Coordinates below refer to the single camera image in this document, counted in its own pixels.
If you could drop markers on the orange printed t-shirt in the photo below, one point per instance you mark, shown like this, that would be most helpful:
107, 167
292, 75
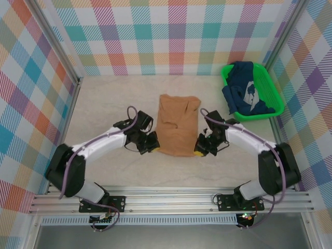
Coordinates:
176, 124

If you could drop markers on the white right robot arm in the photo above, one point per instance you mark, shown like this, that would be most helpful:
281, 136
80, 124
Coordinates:
246, 140

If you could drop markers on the navy blue t-shirt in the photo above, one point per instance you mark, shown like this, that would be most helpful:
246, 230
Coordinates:
241, 77

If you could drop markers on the green plastic basket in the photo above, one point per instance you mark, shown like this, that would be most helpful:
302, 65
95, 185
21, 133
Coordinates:
272, 90

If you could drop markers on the small electronics board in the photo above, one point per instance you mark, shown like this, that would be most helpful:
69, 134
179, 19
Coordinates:
246, 217
102, 219

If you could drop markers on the aluminium rail beam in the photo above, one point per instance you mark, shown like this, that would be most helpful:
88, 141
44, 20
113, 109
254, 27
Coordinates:
168, 201

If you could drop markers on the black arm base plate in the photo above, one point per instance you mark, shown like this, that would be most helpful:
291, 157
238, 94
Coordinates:
119, 202
224, 201

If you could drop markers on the aluminium frame post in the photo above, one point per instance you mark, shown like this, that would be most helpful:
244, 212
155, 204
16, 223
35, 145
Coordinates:
55, 44
285, 33

